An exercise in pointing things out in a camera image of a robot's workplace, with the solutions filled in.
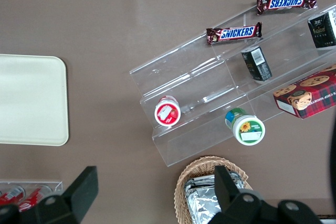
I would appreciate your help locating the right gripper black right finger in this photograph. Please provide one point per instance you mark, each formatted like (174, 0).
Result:
(225, 187)

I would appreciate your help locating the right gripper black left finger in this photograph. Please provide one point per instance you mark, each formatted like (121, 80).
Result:
(84, 187)

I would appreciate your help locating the light wicker basket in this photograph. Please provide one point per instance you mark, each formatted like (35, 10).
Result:
(179, 190)

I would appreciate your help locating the beige plastic tray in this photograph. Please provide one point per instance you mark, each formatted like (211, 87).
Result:
(31, 100)

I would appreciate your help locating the clear acrylic bottle rack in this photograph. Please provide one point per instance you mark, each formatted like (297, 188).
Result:
(56, 185)

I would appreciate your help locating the silver foil container stack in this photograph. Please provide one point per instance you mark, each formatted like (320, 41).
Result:
(199, 203)

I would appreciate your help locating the red cola bottle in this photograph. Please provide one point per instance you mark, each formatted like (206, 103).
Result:
(10, 195)
(32, 199)

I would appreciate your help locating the green lid yogurt cup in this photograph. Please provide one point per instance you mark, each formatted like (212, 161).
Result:
(248, 129)

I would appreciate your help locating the red lid yogurt cup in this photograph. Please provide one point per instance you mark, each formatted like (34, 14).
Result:
(167, 112)

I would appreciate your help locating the clear acrylic step display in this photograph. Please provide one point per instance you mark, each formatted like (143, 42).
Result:
(199, 74)

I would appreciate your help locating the red tartan cookie box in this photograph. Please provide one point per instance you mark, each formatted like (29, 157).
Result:
(312, 95)

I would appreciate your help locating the small black carton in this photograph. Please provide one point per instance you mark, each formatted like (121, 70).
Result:
(258, 62)
(324, 31)

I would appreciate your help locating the Snickers chocolate bar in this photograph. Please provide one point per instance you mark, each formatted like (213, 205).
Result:
(286, 2)
(236, 33)

